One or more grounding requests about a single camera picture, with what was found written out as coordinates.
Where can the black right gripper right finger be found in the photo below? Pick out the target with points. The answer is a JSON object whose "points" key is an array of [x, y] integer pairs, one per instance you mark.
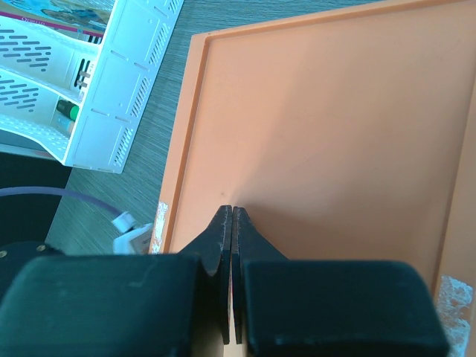
{"points": [[247, 244]]}

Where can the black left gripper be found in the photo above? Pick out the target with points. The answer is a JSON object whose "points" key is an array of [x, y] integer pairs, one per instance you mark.
{"points": [[134, 239]]}

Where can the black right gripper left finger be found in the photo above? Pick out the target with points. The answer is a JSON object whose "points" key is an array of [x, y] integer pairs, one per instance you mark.
{"points": [[213, 249]]}

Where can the orange drawer cabinet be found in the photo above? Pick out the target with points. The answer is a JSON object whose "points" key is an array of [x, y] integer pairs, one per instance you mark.
{"points": [[345, 134]]}

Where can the green marker in organizer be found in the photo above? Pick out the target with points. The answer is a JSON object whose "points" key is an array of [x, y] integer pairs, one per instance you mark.
{"points": [[67, 108]]}

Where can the white mesh file organizer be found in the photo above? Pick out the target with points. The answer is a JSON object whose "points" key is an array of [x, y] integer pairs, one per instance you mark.
{"points": [[110, 78]]}

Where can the pink magazine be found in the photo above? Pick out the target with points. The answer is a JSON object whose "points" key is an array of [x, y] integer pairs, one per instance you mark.
{"points": [[72, 17]]}

